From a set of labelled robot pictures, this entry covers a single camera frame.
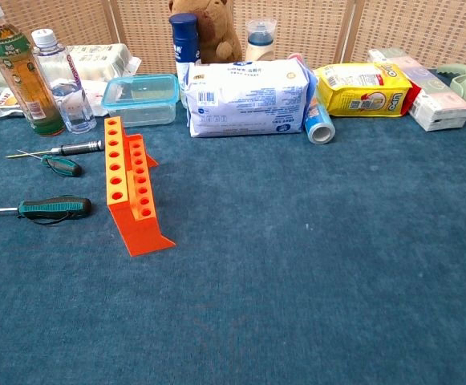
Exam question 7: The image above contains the large green black screwdriver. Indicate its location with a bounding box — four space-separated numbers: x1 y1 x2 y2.
0 195 94 226

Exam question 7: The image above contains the orange screwdriver holder rack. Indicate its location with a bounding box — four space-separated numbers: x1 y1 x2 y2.
103 115 177 258

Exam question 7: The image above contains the metal precision screwdriver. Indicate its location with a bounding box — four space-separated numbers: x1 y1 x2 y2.
6 139 106 160

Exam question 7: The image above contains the small green black screwdriver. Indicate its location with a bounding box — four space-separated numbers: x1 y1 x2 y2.
15 148 83 178

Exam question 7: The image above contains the blue felt table cover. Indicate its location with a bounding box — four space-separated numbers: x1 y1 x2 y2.
0 68 466 385

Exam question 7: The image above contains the white wet wipes pack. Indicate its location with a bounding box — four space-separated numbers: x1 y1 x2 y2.
184 55 318 139

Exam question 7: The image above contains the blue cling film roll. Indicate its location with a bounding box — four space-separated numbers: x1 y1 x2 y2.
303 92 336 146

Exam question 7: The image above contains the clear container blue lid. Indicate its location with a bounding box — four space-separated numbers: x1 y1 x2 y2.
100 73 180 129

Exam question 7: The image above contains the white bottle blue cap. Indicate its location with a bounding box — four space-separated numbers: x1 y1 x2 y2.
244 18 278 63

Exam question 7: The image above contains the dark blue bottle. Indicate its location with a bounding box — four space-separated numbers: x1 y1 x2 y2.
168 12 202 109

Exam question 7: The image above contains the yellow snack bag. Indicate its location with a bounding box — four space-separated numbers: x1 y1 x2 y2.
314 62 415 119

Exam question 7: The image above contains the brown plush toy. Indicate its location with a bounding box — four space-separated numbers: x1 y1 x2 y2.
168 0 244 65

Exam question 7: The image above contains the clear water bottle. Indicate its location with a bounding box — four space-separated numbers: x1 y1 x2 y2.
30 28 98 135

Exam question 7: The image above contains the white egg carton pack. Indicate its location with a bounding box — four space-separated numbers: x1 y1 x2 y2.
0 43 143 97

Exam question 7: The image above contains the wicker folding screen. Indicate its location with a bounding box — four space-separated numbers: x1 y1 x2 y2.
0 0 466 75

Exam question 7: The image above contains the pastel tissue pack stack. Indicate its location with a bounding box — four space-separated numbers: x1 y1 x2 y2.
366 47 466 133

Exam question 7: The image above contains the green tea bottle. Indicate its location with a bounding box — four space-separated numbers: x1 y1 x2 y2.
0 1 67 138

